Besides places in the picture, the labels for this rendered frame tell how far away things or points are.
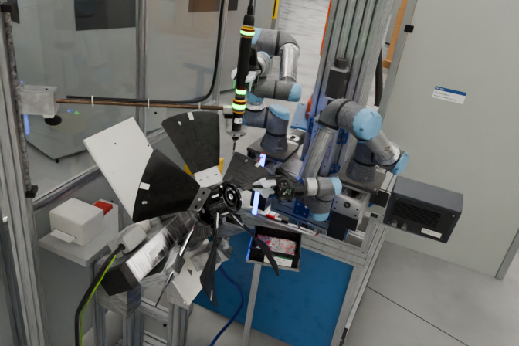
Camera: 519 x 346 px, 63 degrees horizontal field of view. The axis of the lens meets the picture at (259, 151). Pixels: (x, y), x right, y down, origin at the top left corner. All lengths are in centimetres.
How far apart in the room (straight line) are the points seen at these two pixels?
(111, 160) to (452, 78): 230
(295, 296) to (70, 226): 113
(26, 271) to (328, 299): 133
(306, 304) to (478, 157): 168
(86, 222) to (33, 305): 36
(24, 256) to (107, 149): 48
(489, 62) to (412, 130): 66
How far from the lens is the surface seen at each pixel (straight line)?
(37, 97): 143
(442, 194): 181
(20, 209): 164
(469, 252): 367
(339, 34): 220
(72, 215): 185
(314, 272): 213
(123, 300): 184
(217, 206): 147
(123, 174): 158
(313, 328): 237
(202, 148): 156
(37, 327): 200
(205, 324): 269
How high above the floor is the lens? 203
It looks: 26 degrees down
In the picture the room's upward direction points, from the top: 8 degrees clockwise
